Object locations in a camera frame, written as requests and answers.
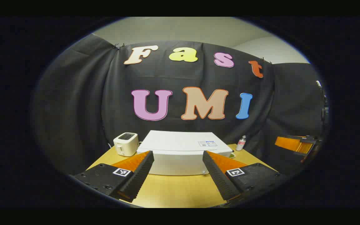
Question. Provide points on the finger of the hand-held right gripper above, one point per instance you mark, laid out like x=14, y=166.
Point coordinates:
x=289, y=143

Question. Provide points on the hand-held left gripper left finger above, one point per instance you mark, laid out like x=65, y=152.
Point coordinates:
x=141, y=175

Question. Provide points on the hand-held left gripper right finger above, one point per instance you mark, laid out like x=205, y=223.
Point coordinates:
x=217, y=175

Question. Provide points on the white microwave oven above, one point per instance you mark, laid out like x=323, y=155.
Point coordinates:
x=177, y=147

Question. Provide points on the white divided tray of beans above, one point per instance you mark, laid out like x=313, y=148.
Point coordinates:
x=232, y=155

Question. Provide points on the white toaster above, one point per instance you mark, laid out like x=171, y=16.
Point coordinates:
x=125, y=145

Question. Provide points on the clear bottle pink label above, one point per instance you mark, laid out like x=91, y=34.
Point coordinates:
x=241, y=144

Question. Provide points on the black backdrop cloth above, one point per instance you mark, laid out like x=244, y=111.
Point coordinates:
x=105, y=93

